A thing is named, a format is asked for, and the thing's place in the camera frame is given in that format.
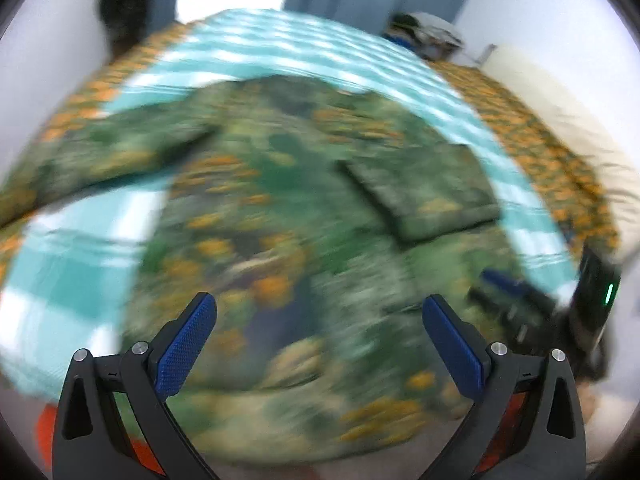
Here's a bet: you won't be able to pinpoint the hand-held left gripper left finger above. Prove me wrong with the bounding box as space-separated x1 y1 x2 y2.
52 292 217 480

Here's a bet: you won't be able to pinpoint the orange object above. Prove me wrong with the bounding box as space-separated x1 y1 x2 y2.
37 395 528 476

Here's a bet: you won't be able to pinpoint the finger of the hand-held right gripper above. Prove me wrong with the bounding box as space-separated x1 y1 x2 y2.
467 269 563 356

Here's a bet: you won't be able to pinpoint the teal checked blanket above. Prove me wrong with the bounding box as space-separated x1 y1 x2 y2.
0 8 581 401

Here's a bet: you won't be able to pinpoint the pile of clothes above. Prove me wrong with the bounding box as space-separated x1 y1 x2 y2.
385 10 466 61

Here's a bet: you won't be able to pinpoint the orange floral bedsheet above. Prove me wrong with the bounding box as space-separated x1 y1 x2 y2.
0 20 621 286

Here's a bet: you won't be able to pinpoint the green floral garment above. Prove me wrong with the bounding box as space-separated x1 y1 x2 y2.
0 74 503 461

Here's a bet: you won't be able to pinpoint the cream pillow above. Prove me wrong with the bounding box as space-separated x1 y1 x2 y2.
480 42 640 261

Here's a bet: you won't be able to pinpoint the dark hanging clothes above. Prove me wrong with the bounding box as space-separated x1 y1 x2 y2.
97 0 193 56

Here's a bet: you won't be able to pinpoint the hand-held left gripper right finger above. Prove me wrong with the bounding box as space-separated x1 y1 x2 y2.
420 295 586 480

